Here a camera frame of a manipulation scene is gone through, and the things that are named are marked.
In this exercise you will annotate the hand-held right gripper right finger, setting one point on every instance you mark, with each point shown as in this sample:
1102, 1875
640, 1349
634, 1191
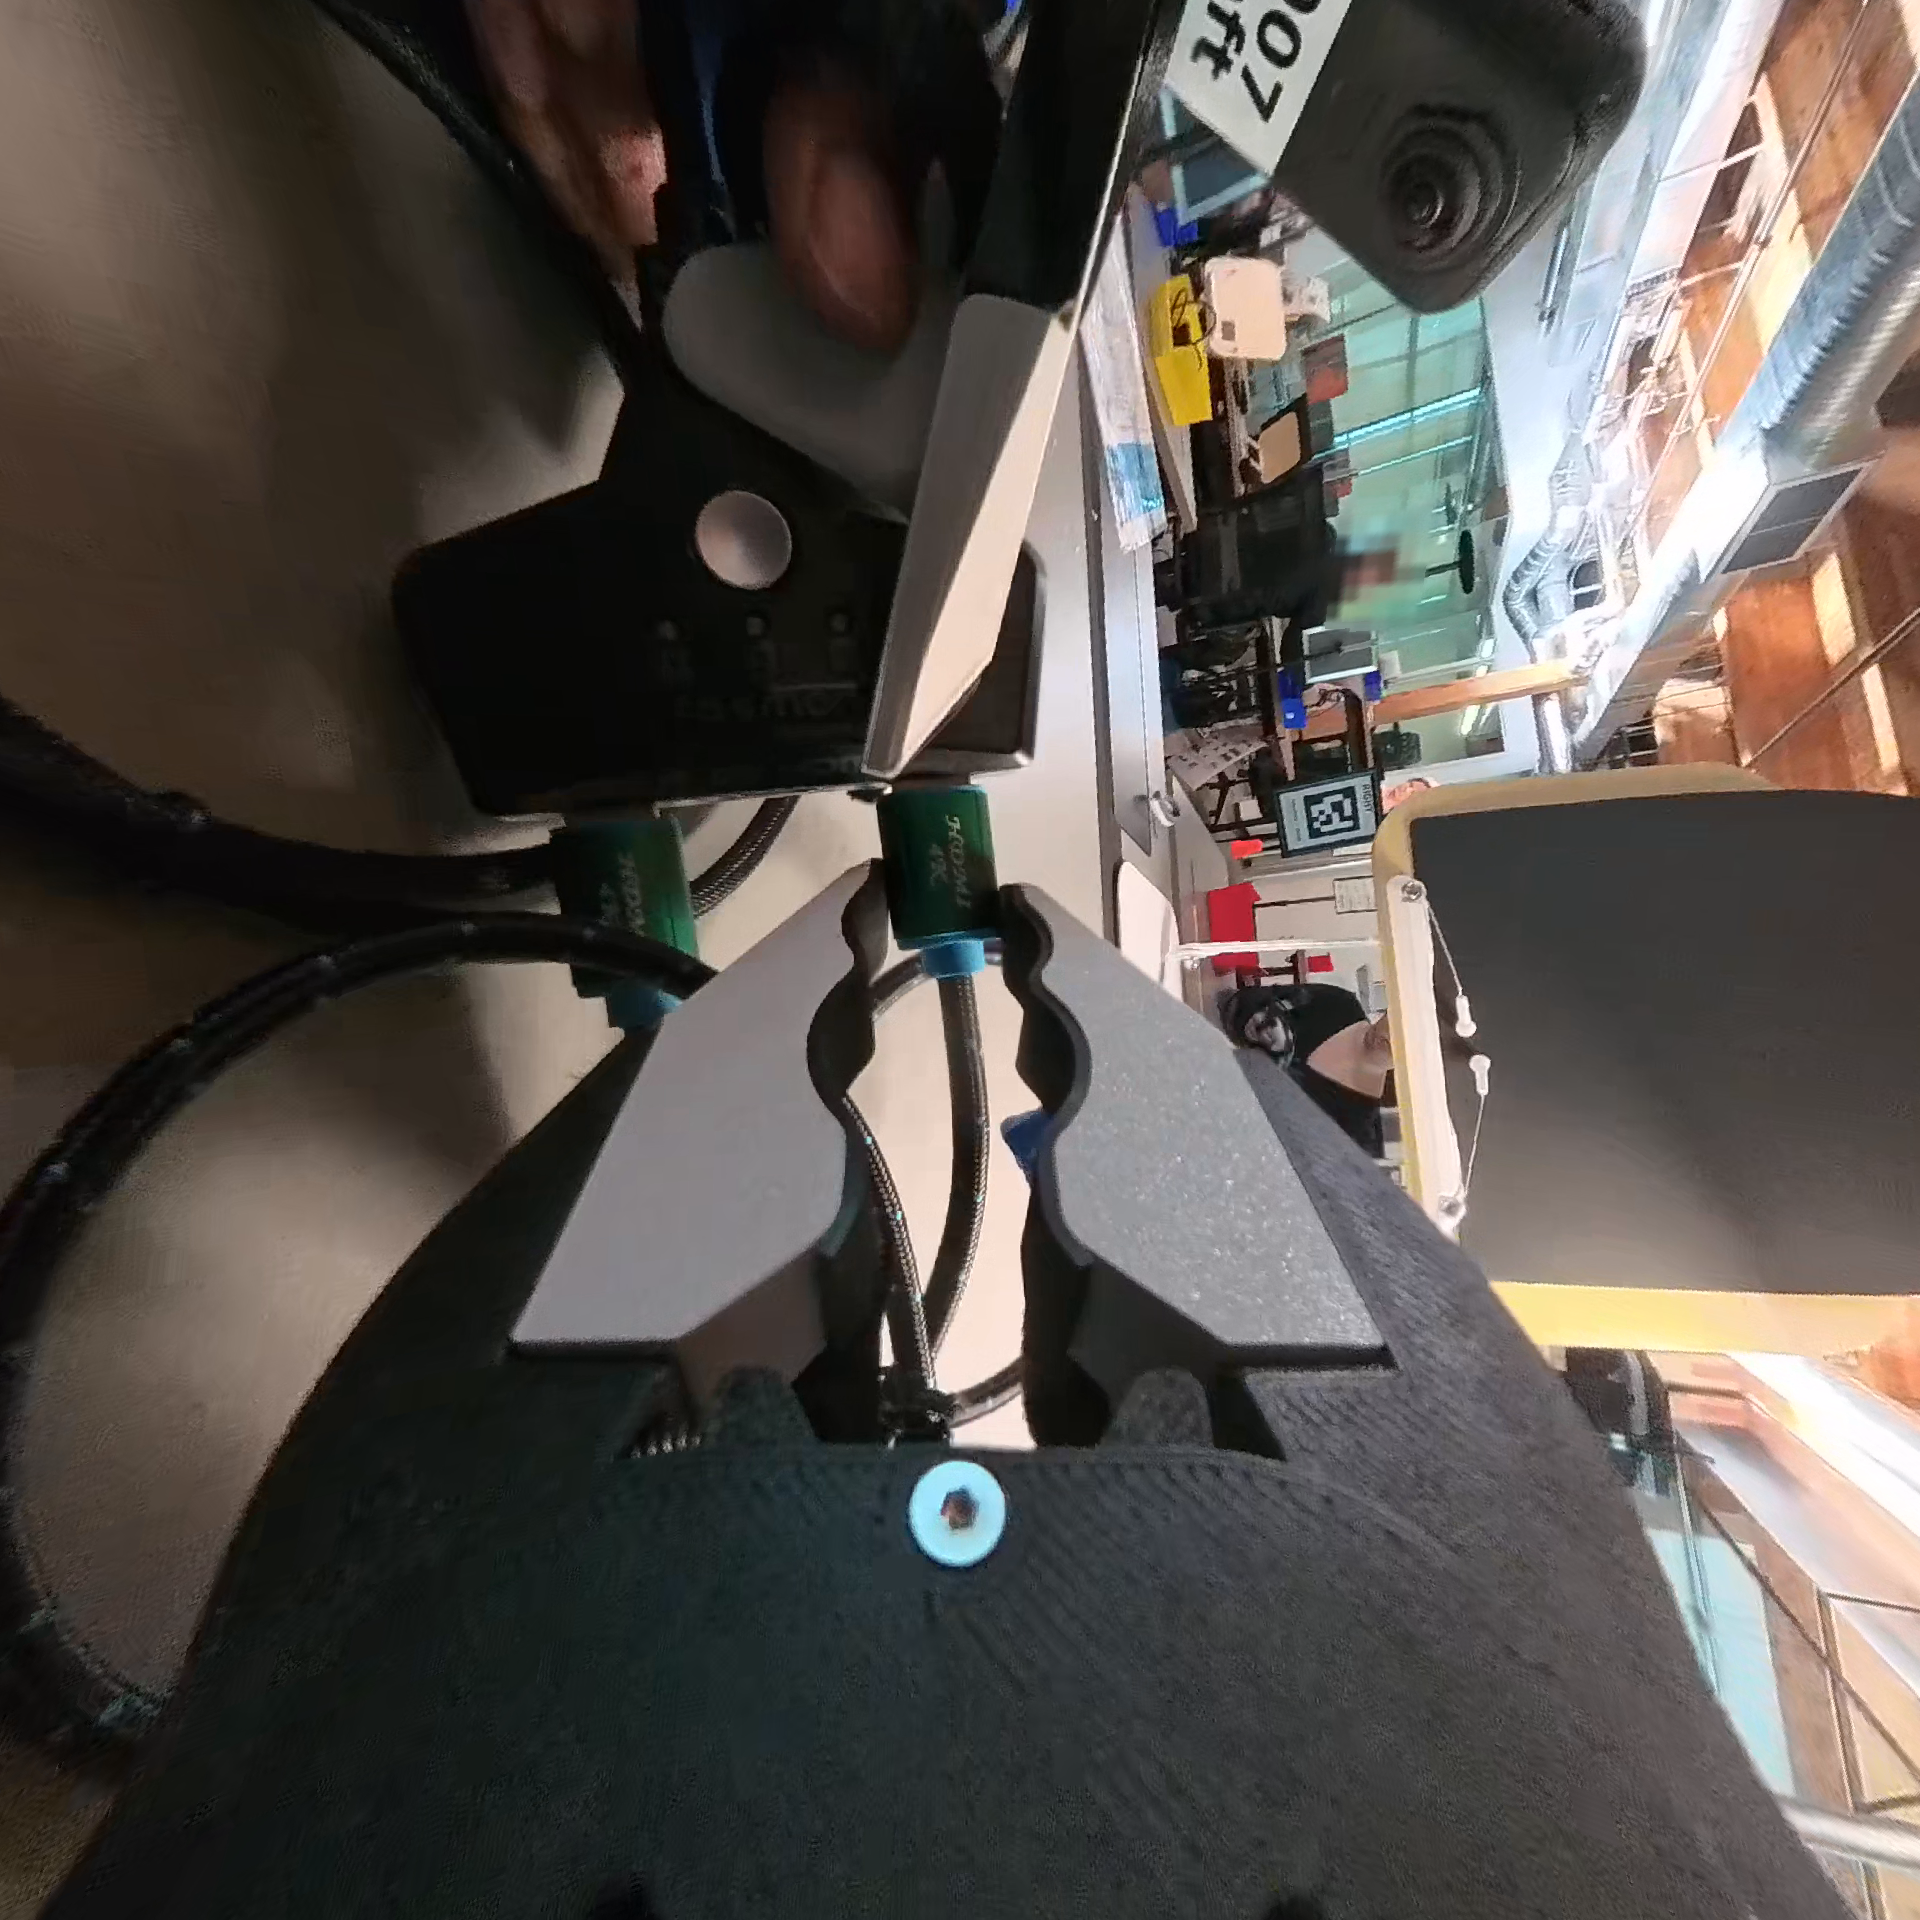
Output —
1199, 1200

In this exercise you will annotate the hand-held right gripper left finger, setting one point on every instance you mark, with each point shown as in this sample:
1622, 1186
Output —
708, 1186

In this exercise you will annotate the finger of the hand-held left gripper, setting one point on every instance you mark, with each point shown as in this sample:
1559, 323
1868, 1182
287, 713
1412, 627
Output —
810, 418
974, 494

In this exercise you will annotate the black hdmi switch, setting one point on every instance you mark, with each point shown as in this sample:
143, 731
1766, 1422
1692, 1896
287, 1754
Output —
569, 630

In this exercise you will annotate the person's left hand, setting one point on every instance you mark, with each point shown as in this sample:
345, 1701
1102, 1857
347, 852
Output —
848, 210

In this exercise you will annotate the clear plastic bag blue label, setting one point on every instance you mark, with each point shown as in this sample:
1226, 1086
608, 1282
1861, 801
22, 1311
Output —
1126, 480

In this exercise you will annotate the blue plastic bin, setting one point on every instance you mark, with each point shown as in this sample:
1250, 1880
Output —
1177, 228
1313, 713

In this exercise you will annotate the small yellow bin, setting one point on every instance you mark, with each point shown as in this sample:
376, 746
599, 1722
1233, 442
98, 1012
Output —
1177, 378

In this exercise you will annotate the red plastic bin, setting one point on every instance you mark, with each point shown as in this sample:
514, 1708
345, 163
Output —
1238, 916

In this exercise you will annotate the white base lamp stand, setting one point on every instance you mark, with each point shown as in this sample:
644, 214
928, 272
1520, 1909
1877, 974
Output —
1147, 916

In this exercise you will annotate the black office chair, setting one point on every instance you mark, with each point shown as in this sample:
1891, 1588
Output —
1262, 546

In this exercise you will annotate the framed fiducial marker sign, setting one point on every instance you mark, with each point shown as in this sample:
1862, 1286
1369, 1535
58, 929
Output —
1328, 814

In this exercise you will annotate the beige framed black panel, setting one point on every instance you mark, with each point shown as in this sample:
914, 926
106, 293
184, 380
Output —
1649, 1051

